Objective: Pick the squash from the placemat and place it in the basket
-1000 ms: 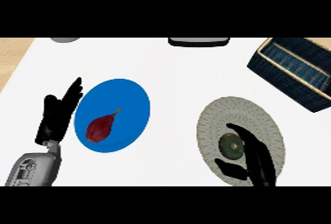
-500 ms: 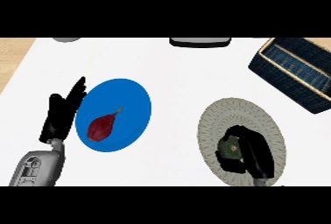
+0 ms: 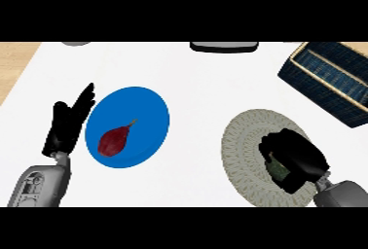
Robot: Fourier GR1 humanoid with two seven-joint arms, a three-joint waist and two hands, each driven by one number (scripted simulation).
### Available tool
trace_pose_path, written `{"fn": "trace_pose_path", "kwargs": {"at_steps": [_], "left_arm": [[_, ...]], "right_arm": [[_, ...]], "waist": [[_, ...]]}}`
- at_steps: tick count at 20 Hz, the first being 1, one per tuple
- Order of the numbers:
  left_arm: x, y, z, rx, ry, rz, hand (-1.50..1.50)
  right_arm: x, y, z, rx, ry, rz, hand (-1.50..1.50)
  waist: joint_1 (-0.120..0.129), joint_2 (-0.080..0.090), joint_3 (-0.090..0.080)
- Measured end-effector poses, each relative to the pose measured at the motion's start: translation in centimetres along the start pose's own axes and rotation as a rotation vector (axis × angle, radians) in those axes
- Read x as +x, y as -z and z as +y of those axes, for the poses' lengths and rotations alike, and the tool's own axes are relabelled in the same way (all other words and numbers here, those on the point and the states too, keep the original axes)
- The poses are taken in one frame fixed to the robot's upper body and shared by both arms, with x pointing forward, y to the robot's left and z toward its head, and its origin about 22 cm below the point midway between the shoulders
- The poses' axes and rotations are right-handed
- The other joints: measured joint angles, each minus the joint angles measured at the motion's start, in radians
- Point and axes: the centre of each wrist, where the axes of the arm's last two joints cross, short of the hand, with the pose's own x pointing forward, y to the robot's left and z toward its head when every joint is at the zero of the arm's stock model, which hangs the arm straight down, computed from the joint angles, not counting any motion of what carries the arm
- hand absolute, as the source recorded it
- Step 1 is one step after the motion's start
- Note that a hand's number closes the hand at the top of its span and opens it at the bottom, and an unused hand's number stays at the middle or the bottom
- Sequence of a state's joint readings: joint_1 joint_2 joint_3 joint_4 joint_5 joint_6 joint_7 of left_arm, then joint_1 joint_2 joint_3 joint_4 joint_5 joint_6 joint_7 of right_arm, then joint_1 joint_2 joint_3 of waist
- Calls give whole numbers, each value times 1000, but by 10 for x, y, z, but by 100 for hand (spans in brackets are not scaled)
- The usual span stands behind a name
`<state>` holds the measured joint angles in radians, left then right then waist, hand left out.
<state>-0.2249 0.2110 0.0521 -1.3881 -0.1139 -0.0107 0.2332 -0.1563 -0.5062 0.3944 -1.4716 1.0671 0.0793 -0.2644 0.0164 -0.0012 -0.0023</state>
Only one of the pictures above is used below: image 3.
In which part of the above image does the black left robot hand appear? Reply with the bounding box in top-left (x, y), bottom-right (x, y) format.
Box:
top-left (40, 82), bottom-right (97, 159)

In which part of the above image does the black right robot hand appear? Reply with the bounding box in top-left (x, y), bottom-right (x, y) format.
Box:
top-left (257, 127), bottom-right (332, 196)

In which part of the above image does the dark green squash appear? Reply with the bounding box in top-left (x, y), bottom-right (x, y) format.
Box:
top-left (266, 151), bottom-right (291, 182)

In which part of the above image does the beige round woven placemat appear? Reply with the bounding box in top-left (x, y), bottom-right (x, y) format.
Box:
top-left (220, 108), bottom-right (319, 208)

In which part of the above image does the dark blue wicker basket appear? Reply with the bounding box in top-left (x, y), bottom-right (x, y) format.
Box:
top-left (276, 42), bottom-right (368, 129)

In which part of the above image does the dark red sweet potato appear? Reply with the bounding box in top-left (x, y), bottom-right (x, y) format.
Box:
top-left (96, 119), bottom-right (139, 158)

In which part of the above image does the blue round plate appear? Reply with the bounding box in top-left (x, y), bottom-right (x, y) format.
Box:
top-left (82, 86), bottom-right (171, 169)

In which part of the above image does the grey round object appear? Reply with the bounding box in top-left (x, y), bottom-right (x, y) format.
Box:
top-left (60, 42), bottom-right (91, 48)

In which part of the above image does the black and grey appliance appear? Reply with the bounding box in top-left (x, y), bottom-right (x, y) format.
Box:
top-left (187, 42), bottom-right (260, 54)

